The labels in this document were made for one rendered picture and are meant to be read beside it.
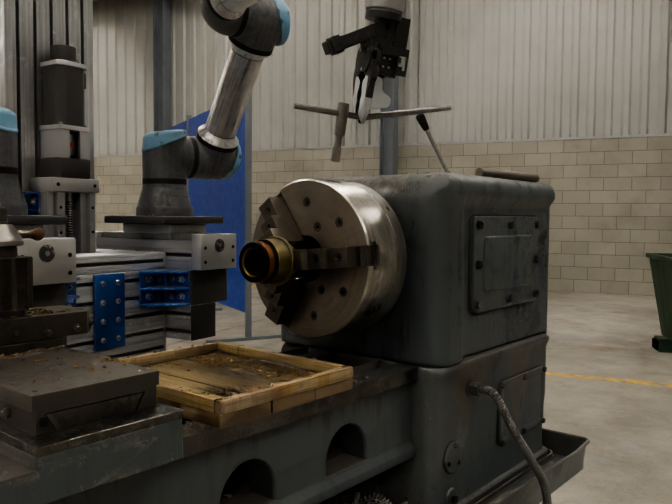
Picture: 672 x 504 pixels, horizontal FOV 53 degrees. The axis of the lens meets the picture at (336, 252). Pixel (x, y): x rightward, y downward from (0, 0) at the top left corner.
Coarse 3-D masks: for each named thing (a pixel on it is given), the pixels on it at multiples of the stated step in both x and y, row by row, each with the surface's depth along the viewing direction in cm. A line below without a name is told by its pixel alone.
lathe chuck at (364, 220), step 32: (288, 192) 136; (320, 192) 131; (352, 192) 130; (320, 224) 131; (352, 224) 126; (384, 224) 129; (384, 256) 127; (320, 288) 132; (352, 288) 126; (384, 288) 129; (320, 320) 132; (352, 320) 128
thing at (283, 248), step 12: (264, 240) 124; (276, 240) 125; (240, 252) 124; (252, 252) 126; (264, 252) 121; (276, 252) 122; (288, 252) 124; (240, 264) 125; (252, 264) 127; (264, 264) 121; (276, 264) 122; (288, 264) 124; (252, 276) 123; (264, 276) 121; (276, 276) 123; (288, 276) 125
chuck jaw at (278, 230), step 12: (264, 204) 135; (276, 204) 134; (264, 216) 135; (276, 216) 132; (288, 216) 134; (264, 228) 132; (276, 228) 130; (288, 228) 132; (288, 240) 130; (300, 240) 133
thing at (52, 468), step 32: (128, 416) 80; (160, 416) 81; (0, 448) 75; (32, 448) 70; (64, 448) 72; (96, 448) 75; (128, 448) 78; (160, 448) 81; (0, 480) 67; (32, 480) 69; (64, 480) 72; (96, 480) 75
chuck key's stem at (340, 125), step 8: (344, 104) 131; (344, 112) 131; (336, 120) 132; (344, 120) 132; (336, 128) 132; (344, 128) 132; (336, 136) 133; (336, 144) 133; (336, 152) 133; (336, 160) 133
